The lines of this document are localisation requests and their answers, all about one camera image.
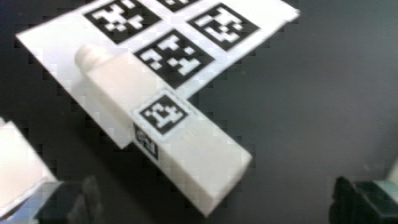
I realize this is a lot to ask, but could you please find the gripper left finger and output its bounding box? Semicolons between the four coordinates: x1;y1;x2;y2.
34;176;107;224

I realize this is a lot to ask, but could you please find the white desk leg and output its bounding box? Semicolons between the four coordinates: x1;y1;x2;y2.
75;45;253;214
0;119;57;217

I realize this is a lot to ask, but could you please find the tag marker sheet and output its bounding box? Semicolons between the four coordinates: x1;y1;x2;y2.
17;0;301;147

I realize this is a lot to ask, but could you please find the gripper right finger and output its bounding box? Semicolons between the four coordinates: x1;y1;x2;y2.
331;177;398;224

